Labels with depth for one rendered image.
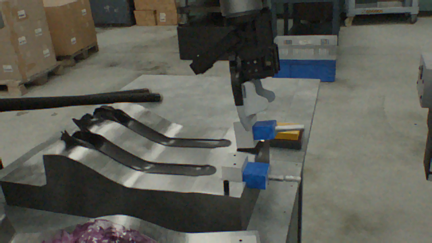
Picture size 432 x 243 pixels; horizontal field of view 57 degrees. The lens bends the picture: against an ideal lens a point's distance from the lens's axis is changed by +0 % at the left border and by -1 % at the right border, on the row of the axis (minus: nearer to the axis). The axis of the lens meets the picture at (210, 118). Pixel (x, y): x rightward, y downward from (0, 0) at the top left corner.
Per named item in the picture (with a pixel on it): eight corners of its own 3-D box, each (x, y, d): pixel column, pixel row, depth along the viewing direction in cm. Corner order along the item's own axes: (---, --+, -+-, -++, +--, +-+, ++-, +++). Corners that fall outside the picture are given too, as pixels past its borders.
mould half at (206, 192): (269, 165, 90) (268, 109, 85) (242, 241, 68) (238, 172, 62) (79, 147, 105) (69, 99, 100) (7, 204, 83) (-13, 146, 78)
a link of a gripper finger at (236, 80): (241, 105, 72) (237, 57, 72) (233, 106, 73) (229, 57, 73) (248, 105, 77) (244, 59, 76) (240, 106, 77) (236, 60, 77)
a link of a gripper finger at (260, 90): (277, 121, 80) (270, 78, 76) (248, 123, 82) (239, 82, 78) (279, 113, 83) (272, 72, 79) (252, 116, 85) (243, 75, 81)
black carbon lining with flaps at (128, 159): (235, 148, 84) (233, 105, 80) (212, 190, 70) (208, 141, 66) (92, 136, 95) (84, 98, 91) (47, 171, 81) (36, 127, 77)
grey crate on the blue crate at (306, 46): (337, 50, 403) (338, 35, 397) (336, 61, 367) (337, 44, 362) (277, 49, 422) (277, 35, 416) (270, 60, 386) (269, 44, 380)
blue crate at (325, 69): (336, 69, 412) (337, 48, 403) (335, 82, 376) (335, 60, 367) (277, 69, 430) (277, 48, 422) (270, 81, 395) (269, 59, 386)
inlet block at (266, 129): (307, 137, 79) (304, 110, 77) (304, 144, 74) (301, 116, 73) (242, 140, 83) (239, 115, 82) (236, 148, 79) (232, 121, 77)
